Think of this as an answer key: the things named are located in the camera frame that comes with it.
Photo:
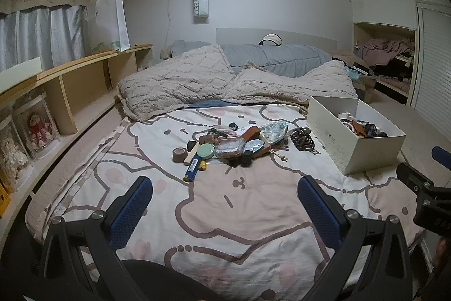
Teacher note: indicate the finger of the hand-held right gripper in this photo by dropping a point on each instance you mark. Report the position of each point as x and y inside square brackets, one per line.
[442, 154]
[415, 179]

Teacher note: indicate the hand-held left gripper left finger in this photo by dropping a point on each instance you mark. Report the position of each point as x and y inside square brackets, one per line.
[132, 209]

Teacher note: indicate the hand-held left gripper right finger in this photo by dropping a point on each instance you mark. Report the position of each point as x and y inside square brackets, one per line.
[317, 213]

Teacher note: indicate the brown tape roll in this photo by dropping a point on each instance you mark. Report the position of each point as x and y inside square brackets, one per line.
[178, 157]

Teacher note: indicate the white cardboard box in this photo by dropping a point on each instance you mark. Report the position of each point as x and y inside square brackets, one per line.
[327, 135]

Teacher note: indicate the clear plastic case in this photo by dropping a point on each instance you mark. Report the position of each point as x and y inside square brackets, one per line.
[229, 149]

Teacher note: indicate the blue lighter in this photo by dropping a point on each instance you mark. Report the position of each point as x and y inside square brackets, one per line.
[192, 169]

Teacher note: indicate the brown hair claw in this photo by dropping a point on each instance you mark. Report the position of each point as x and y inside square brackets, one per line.
[302, 140]

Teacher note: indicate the brown leather piece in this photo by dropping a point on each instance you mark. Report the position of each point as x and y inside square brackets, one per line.
[358, 128]

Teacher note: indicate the light wooden block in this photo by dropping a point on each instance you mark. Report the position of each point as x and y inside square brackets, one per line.
[190, 159]

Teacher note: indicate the bear printed blanket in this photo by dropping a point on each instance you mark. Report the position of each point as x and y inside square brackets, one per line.
[211, 216]

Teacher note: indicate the black triangular clip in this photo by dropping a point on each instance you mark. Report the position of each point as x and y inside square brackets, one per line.
[191, 146]

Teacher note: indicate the black plastic box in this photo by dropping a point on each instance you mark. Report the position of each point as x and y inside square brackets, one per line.
[246, 160]

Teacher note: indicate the white louvre door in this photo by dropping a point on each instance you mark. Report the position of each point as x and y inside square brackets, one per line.
[435, 64]

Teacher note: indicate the floral fabric pouch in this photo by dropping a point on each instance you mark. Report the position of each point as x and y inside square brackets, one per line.
[274, 132]

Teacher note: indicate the clear packet with white paper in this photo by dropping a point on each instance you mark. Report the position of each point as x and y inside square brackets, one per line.
[253, 146]

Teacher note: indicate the white plastic clip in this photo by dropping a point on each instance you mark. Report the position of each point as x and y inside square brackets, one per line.
[346, 117]

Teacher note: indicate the green round case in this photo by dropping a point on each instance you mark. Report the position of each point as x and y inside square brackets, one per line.
[206, 151]

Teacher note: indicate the dark clothes pile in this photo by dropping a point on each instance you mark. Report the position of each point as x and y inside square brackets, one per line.
[391, 73]

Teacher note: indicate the tan wooden clamp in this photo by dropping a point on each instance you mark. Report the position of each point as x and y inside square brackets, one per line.
[208, 140]

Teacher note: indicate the green hair clip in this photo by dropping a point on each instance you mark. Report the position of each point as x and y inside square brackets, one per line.
[216, 131]

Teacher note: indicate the pink clothes pile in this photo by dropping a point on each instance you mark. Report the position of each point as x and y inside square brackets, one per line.
[384, 50]

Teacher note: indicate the teal packet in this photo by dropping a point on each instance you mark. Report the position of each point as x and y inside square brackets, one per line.
[353, 74]

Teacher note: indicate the black key fob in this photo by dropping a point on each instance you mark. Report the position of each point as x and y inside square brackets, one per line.
[234, 126]

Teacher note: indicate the pink plastic packet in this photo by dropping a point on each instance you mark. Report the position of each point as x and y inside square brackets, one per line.
[227, 133]

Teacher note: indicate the red doll in clear box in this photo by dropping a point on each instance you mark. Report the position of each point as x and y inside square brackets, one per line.
[37, 128]

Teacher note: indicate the yellow box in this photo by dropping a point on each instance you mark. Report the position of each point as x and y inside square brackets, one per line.
[3, 198]

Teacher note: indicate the cream doll in clear box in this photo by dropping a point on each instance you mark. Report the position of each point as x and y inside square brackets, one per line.
[14, 156]

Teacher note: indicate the beige tufted pillow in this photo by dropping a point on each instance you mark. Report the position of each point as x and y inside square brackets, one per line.
[282, 86]

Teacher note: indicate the blue bed sheet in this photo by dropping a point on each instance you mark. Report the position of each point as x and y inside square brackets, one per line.
[211, 104]

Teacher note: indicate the built-in closet shelf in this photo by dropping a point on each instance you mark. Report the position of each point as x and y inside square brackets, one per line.
[387, 31]

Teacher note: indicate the wooden shelf unit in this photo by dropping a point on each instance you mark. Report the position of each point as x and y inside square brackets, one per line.
[81, 82]

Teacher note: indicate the beige knitted blanket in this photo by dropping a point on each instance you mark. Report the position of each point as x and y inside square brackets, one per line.
[176, 79]

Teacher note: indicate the grey duvet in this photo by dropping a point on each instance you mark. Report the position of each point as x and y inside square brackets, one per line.
[274, 59]

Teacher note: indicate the white and black cap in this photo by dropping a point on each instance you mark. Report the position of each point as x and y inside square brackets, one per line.
[270, 39]

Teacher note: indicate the large white shopping bag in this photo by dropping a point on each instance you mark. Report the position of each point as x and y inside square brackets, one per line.
[109, 22]

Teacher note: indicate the grey curtain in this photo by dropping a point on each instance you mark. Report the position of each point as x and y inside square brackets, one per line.
[42, 36]

